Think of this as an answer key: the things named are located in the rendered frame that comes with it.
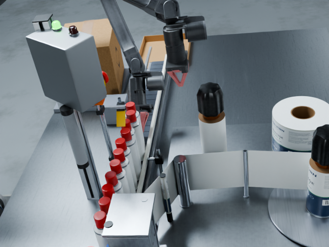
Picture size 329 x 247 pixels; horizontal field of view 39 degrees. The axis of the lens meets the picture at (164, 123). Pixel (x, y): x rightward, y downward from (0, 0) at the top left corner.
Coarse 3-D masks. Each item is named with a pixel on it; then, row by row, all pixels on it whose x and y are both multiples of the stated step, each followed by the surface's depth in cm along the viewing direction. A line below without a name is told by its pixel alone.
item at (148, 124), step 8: (152, 64) 226; (160, 64) 225; (152, 96) 202; (152, 104) 197; (160, 104) 200; (152, 112) 192; (144, 128) 184; (144, 136) 179; (152, 144) 178; (144, 184) 160; (136, 192) 155
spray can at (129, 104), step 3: (129, 102) 162; (132, 102) 162; (126, 105) 161; (129, 105) 161; (132, 105) 160; (126, 108) 161; (129, 108) 161; (132, 108) 161; (135, 108) 162; (135, 111) 162; (138, 114) 163; (138, 117) 163; (141, 126) 167; (141, 129) 167; (144, 144) 171; (144, 147) 171
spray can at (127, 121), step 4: (128, 120) 154; (128, 124) 153; (132, 128) 156; (132, 132) 155; (120, 136) 156; (132, 136) 155; (136, 140) 157; (136, 144) 158; (140, 160) 162; (140, 164) 163
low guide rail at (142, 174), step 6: (162, 72) 211; (156, 102) 191; (156, 108) 188; (156, 114) 186; (150, 126) 178; (150, 132) 175; (150, 138) 172; (150, 144) 171; (144, 156) 164; (144, 162) 161; (144, 168) 159; (144, 174) 158; (138, 186) 152; (138, 192) 150
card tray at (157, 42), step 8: (144, 40) 256; (152, 40) 257; (160, 40) 256; (184, 40) 253; (144, 48) 252; (152, 48) 251; (160, 48) 249; (144, 56) 244; (152, 56) 243; (160, 56) 242
